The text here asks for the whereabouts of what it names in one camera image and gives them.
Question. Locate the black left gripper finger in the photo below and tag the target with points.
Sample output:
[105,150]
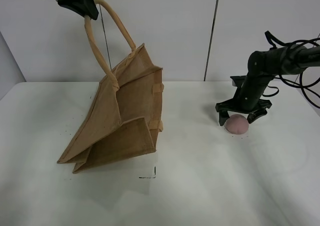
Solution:
[81,7]

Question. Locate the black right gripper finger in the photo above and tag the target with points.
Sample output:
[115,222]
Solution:
[255,114]
[223,117]

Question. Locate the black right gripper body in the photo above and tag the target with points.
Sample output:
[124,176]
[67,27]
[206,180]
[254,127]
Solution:
[247,97]

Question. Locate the pink peach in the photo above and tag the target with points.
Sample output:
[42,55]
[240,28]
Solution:
[237,124]

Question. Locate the brown linen tote bag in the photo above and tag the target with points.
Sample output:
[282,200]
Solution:
[125,116]

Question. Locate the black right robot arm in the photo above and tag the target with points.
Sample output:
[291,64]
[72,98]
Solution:
[263,67]

